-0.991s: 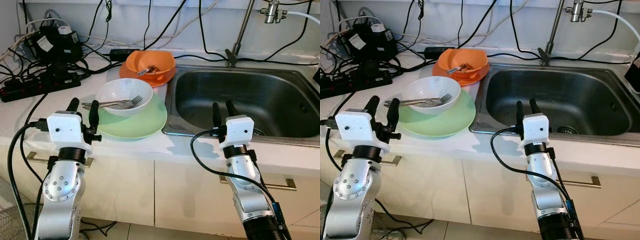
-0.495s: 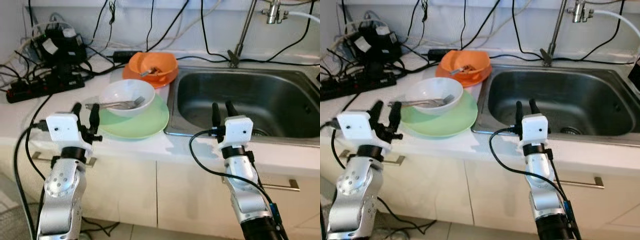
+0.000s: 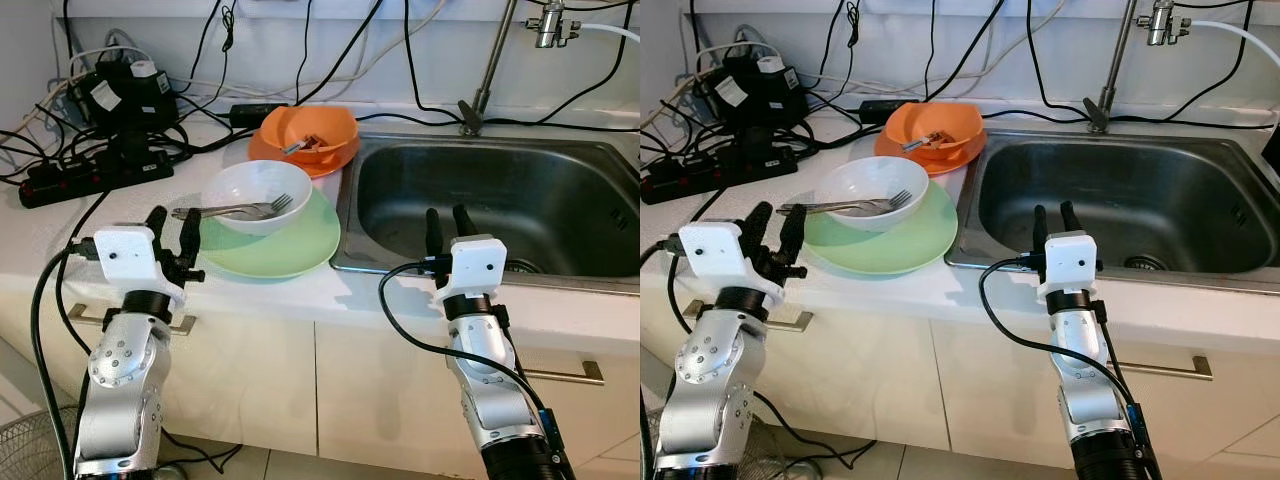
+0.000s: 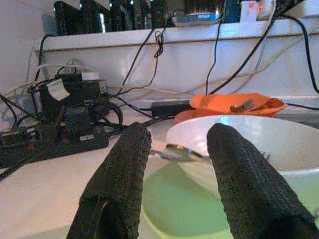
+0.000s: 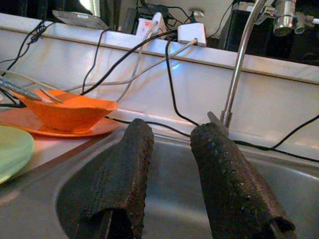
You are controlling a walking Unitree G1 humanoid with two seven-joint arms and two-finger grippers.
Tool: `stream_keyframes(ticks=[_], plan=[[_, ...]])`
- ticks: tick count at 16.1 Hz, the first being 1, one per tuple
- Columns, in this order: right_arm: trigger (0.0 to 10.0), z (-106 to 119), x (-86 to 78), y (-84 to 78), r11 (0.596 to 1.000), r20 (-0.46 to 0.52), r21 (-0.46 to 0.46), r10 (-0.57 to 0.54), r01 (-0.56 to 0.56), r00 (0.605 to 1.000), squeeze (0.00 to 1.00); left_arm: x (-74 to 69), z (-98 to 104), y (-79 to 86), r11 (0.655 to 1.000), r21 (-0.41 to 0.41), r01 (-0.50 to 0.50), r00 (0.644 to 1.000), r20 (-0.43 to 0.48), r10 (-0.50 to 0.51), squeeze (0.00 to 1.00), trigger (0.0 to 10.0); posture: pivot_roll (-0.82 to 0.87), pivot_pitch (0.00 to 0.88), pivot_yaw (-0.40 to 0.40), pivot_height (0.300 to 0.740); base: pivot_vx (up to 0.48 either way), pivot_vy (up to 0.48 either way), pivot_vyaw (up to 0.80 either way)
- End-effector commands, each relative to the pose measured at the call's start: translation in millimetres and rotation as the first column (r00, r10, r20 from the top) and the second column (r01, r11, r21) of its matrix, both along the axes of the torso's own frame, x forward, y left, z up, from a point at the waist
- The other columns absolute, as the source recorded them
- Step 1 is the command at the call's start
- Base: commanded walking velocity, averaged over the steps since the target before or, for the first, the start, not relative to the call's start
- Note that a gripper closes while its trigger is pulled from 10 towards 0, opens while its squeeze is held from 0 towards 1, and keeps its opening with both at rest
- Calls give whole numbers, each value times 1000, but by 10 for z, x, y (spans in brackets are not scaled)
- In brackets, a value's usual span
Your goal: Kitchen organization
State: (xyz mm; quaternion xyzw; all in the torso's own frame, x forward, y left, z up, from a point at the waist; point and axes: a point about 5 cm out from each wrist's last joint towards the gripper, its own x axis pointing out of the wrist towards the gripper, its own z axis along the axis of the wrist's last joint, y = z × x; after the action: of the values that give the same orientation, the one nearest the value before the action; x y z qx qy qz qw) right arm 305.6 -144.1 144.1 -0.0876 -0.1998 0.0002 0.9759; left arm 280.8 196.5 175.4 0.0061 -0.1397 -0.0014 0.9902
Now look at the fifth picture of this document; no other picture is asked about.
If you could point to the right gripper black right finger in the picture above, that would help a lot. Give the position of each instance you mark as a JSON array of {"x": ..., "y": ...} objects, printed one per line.
[{"x": 229, "y": 184}]

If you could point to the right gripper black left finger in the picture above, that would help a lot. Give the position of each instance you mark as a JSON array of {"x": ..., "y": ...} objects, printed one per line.
[{"x": 117, "y": 189}]

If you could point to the stainless steel sink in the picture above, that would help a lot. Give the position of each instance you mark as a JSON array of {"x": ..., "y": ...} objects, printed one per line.
[{"x": 174, "y": 186}]

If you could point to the orange plate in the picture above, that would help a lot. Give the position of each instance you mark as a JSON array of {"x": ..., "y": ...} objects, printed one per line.
[{"x": 104, "y": 128}]

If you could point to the grey faucet lever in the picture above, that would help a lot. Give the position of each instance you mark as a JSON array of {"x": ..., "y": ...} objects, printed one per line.
[{"x": 216, "y": 120}]

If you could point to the orange bowl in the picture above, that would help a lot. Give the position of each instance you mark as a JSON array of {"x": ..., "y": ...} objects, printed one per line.
[{"x": 74, "y": 114}]

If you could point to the green plate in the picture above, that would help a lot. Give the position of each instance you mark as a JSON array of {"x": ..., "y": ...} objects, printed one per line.
[{"x": 12, "y": 152}]

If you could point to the chrome faucet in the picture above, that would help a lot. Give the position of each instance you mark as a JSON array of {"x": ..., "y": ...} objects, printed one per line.
[{"x": 239, "y": 64}]

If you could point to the silver spoon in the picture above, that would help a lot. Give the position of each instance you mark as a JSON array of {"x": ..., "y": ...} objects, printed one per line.
[{"x": 22, "y": 92}]

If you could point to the white charger block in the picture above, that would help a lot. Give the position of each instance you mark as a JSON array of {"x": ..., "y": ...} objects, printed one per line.
[{"x": 190, "y": 33}]

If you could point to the white box red print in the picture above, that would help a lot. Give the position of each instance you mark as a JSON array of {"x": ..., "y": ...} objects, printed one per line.
[{"x": 144, "y": 27}]

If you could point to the chrome tap fitting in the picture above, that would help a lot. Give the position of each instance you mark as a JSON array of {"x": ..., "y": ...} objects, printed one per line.
[{"x": 282, "y": 22}]

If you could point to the white plug adapter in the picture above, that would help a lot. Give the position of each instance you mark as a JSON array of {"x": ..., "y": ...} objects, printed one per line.
[{"x": 158, "y": 22}]

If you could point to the silver tray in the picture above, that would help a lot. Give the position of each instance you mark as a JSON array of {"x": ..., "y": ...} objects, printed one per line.
[{"x": 84, "y": 20}]

